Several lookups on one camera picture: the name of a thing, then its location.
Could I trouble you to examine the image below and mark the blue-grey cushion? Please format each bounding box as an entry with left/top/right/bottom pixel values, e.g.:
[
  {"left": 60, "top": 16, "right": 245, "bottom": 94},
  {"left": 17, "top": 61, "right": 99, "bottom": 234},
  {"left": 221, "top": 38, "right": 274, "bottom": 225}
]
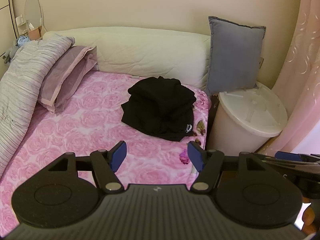
[{"left": 205, "top": 16, "right": 267, "bottom": 96}]

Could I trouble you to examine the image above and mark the person's right hand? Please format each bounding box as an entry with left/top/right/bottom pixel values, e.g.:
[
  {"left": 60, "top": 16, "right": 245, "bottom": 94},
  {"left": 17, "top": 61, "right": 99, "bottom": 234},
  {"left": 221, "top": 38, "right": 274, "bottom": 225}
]
[{"left": 301, "top": 197, "right": 316, "bottom": 233}]

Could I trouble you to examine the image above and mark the white lidded bin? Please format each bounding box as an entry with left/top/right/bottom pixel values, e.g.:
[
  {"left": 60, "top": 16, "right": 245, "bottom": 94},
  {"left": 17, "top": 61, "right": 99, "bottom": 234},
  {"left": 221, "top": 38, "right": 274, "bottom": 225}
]
[{"left": 209, "top": 81, "right": 288, "bottom": 157}]

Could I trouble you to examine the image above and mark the grey striped quilt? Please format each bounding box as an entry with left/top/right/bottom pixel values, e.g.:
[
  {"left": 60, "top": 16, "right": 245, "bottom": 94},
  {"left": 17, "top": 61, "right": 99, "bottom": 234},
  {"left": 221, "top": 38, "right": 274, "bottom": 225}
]
[{"left": 0, "top": 36, "right": 75, "bottom": 173}]

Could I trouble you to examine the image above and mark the small white wall shelf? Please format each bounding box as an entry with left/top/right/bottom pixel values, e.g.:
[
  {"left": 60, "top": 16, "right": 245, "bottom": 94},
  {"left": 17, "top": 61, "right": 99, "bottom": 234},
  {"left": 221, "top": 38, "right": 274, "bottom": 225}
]
[{"left": 15, "top": 15, "right": 27, "bottom": 35}]

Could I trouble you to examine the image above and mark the purple pillow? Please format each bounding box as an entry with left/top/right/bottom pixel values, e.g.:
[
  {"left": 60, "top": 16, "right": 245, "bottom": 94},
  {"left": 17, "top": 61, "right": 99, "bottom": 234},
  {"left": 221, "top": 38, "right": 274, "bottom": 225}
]
[{"left": 37, "top": 45, "right": 99, "bottom": 113}]

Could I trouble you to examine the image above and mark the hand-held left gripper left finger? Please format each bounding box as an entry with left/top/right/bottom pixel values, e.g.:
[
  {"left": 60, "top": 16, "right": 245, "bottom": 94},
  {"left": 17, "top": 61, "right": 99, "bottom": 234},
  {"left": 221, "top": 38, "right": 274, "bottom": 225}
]
[{"left": 47, "top": 141, "right": 128, "bottom": 194}]

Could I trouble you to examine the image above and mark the oval mirror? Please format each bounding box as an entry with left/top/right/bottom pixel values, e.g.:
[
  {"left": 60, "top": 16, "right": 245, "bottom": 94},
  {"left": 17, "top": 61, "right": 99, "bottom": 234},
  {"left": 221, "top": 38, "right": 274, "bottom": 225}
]
[{"left": 24, "top": 0, "right": 44, "bottom": 34}]

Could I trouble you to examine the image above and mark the pink rose blanket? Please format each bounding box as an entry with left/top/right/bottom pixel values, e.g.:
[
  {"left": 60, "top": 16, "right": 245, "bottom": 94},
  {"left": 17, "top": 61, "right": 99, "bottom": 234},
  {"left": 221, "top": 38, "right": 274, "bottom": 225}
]
[{"left": 0, "top": 70, "right": 209, "bottom": 230}]

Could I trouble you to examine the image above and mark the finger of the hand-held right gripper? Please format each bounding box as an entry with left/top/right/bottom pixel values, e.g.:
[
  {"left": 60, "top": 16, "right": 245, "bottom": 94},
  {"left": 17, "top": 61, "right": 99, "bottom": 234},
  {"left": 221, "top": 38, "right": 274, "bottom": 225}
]
[
  {"left": 275, "top": 151, "right": 320, "bottom": 161},
  {"left": 251, "top": 152, "right": 320, "bottom": 167}
]

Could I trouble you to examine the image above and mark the long white pillow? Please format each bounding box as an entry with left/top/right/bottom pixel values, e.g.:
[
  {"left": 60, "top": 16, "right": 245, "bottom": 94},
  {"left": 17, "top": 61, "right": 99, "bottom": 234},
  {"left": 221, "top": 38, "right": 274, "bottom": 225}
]
[{"left": 42, "top": 26, "right": 212, "bottom": 89}]

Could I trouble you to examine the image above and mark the grey cloth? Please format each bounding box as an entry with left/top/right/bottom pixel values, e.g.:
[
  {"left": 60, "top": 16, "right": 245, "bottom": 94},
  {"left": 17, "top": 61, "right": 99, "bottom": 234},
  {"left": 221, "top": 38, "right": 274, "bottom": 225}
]
[{"left": 2, "top": 45, "right": 18, "bottom": 63}]

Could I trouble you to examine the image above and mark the black garment with white print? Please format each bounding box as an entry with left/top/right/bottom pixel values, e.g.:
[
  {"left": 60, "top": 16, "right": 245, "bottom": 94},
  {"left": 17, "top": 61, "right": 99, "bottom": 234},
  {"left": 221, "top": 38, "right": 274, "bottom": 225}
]
[{"left": 121, "top": 100, "right": 195, "bottom": 142}]

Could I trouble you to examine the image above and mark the light blue cloth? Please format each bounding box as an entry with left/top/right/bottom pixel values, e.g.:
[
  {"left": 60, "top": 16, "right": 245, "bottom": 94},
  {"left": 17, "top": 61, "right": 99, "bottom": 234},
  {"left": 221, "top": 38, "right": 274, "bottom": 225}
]
[{"left": 16, "top": 35, "right": 30, "bottom": 47}]

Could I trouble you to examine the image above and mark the white wardrobe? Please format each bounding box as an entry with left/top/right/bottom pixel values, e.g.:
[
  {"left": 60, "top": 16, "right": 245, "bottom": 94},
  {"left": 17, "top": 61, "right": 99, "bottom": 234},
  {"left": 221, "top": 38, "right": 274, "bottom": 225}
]
[{"left": 0, "top": 0, "right": 19, "bottom": 80}]

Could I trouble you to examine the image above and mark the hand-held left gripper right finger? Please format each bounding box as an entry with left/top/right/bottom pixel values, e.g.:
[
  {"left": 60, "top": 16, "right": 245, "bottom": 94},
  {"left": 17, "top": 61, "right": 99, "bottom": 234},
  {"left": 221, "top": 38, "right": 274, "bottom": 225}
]
[{"left": 187, "top": 141, "right": 270, "bottom": 194}]

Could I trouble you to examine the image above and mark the pink curtain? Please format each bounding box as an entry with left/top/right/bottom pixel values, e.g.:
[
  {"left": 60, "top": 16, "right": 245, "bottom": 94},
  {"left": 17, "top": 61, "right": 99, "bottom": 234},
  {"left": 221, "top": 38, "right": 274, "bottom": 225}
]
[{"left": 260, "top": 0, "right": 320, "bottom": 155}]

